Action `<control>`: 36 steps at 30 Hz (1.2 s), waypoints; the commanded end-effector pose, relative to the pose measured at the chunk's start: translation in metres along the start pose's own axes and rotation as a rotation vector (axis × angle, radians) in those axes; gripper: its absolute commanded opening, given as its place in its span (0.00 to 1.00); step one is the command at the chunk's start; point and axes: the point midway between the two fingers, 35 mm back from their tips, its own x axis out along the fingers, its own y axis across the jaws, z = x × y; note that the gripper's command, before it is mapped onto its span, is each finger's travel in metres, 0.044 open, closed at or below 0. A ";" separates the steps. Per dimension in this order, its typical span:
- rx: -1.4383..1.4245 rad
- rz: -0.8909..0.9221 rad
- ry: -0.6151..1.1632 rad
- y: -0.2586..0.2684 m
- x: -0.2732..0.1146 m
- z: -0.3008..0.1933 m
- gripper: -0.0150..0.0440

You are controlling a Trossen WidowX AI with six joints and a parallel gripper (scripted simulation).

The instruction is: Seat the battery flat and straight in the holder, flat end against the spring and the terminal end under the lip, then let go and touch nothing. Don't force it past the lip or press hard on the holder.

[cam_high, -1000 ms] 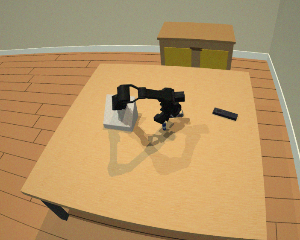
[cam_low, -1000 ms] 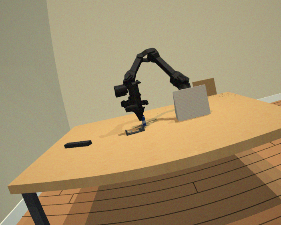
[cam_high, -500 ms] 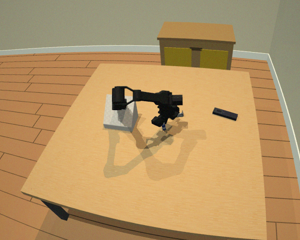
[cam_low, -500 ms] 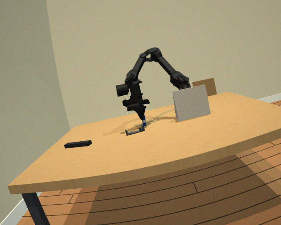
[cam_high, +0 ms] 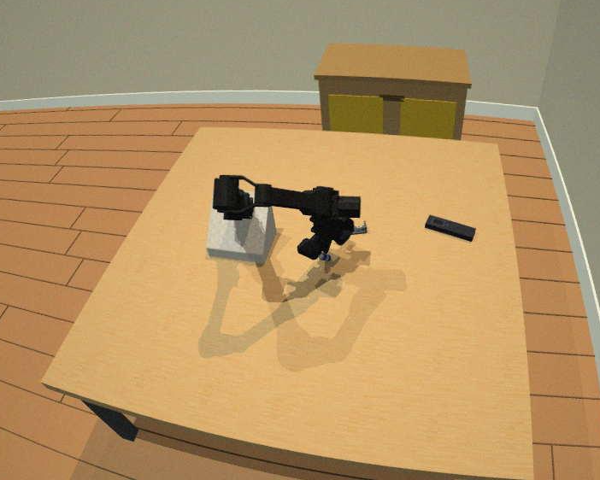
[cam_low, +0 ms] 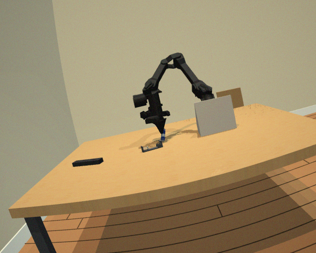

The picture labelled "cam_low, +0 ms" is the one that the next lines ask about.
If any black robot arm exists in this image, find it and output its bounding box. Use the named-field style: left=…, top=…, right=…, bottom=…
left=133, top=53, right=215, bottom=120

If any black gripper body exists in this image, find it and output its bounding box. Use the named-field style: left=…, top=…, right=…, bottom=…
left=145, top=102, right=170, bottom=124

